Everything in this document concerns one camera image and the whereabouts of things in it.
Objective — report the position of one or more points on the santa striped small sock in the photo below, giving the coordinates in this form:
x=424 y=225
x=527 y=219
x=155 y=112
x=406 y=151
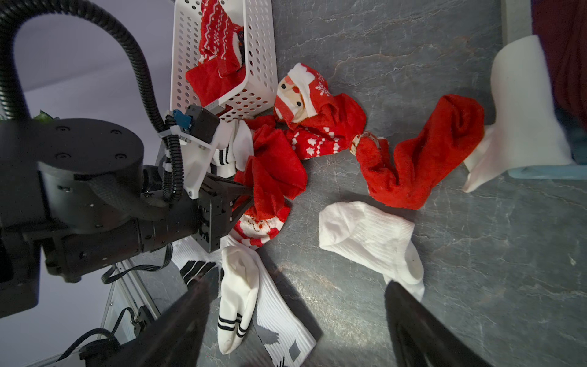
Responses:
x=255 y=233

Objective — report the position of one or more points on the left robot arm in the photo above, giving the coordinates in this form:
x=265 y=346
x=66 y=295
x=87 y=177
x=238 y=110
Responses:
x=76 y=195

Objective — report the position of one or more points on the red snowflake sock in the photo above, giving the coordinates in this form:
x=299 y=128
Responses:
x=404 y=178

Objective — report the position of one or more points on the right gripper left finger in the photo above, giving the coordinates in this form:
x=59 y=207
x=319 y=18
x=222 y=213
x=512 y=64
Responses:
x=180 y=311

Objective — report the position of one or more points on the plain red fleece sock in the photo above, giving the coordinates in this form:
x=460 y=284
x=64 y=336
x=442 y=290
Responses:
x=274 y=172

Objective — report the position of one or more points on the red white striped sock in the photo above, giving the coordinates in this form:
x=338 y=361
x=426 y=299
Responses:
x=221 y=47

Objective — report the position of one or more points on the white plastic basket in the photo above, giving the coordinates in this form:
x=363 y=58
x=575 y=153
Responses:
x=257 y=92

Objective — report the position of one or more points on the white black striped sock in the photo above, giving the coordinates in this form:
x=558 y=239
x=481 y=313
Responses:
x=234 y=157

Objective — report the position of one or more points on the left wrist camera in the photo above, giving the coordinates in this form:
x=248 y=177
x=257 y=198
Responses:
x=188 y=143

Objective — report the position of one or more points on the white sock black ankle stripes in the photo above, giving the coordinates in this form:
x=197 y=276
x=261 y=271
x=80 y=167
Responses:
x=238 y=297

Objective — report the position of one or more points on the white sock grey emblem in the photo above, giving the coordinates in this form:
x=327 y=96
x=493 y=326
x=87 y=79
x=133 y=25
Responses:
x=283 y=335

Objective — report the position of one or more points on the blue plastic basket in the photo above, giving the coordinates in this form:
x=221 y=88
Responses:
x=516 y=24

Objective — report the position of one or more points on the santa face red sock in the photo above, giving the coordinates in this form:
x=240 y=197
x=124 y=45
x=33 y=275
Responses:
x=318 y=122

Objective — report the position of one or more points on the pink purple yellow sock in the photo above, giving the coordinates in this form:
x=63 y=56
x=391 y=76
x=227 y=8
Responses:
x=561 y=28

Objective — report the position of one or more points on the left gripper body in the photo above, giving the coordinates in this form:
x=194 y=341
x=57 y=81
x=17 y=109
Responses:
x=220 y=205

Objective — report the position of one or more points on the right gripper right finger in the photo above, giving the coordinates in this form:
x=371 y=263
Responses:
x=418 y=338

